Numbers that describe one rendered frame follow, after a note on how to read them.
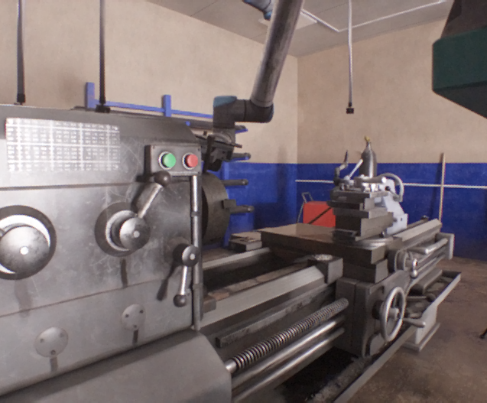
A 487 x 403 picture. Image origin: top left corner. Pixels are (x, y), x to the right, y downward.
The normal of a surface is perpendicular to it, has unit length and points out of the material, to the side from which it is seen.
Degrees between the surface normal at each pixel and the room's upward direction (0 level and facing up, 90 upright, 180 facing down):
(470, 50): 90
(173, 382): 32
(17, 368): 90
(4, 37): 90
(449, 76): 90
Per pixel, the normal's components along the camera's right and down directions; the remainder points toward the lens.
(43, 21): 0.69, 0.07
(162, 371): 0.37, -0.81
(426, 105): -0.72, 0.07
